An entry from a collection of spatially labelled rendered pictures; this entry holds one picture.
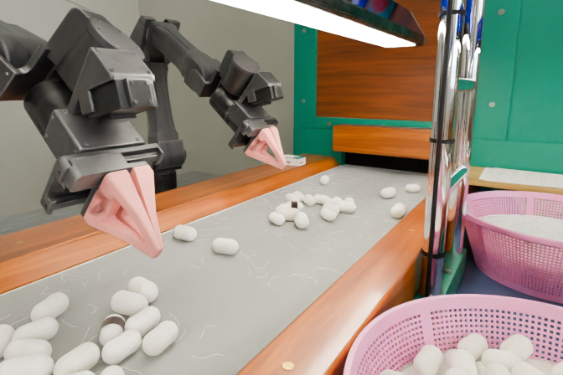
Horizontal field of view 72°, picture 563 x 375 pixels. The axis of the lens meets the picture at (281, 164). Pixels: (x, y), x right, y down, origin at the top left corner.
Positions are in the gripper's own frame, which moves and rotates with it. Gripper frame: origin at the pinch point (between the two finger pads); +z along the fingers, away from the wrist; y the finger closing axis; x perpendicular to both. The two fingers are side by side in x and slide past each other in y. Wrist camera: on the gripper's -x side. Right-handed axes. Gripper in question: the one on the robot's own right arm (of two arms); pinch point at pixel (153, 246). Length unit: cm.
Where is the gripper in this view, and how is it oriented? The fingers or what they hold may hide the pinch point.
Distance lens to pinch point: 37.1
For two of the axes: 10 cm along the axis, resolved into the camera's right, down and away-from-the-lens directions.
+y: 5.5, -1.5, 8.2
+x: -5.5, 6.7, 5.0
